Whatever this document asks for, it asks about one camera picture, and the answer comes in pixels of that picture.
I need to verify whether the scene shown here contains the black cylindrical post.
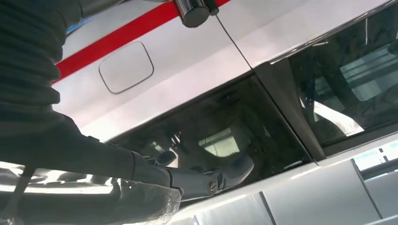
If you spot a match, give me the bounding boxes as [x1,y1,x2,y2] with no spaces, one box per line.
[173,0,220,29]

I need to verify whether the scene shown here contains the white car red stripe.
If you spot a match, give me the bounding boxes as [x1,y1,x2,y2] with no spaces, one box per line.
[51,0,398,225]

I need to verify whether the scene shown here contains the white car fuel flap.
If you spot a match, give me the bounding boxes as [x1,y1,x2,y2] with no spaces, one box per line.
[98,41,155,95]

